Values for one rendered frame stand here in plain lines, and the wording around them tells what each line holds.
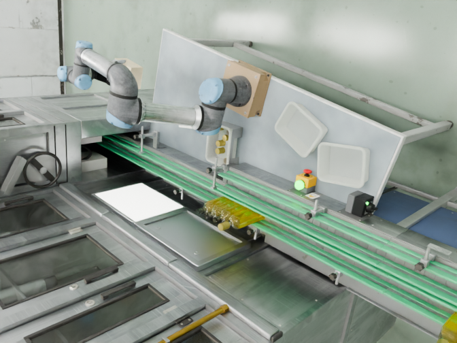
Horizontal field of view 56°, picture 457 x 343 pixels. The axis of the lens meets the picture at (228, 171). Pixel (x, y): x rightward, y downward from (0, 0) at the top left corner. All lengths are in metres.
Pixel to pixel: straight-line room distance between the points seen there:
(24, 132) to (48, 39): 3.08
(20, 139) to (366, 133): 1.75
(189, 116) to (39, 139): 0.96
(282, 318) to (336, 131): 0.82
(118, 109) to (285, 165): 0.84
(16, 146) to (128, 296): 1.14
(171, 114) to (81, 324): 0.92
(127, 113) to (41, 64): 3.71
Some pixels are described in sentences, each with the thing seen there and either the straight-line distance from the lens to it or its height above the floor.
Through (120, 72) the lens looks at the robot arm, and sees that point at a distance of 1.86.
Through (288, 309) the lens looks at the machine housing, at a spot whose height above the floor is 1.19.
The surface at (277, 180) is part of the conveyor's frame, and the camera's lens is 2.10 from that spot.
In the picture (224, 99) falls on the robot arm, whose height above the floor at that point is 1.01.
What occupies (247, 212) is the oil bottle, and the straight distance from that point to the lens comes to 2.03.
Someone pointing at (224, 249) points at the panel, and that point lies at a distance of 2.02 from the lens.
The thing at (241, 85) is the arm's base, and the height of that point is 0.89.
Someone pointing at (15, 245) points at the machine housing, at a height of 1.82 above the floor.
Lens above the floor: 2.41
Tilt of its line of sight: 44 degrees down
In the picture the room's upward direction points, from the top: 104 degrees counter-clockwise
